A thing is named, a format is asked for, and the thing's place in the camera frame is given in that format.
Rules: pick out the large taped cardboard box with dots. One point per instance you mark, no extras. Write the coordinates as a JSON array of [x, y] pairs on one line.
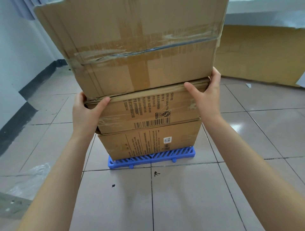
[[133, 45]]

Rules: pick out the blue plastic pallet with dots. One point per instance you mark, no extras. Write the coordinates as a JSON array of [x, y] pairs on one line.
[[152, 156]]

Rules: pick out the person's left hand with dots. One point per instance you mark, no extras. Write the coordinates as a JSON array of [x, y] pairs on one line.
[[83, 119]]

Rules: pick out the person's right thumb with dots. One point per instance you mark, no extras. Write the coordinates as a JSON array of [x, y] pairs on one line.
[[192, 89]]

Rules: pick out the person's right hand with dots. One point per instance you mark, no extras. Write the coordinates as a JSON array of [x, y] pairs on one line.
[[207, 102]]

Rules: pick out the person's left thumb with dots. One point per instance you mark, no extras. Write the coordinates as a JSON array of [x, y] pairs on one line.
[[101, 103]]

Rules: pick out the clear plastic sheet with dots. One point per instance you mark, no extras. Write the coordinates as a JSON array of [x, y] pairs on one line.
[[28, 178]]

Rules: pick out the person's left forearm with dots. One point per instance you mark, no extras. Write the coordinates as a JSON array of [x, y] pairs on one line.
[[59, 183]]

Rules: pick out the cardboard box with barcode print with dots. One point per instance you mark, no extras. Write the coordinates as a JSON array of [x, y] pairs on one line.
[[147, 109]]

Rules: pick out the person's right forearm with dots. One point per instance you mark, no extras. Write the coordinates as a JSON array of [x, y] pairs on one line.
[[252, 173]]

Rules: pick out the flat cardboard sheet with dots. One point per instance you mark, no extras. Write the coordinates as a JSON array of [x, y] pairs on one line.
[[259, 52]]

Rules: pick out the cardboard box with white label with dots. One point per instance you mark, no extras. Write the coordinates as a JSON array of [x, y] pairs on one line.
[[147, 141]]

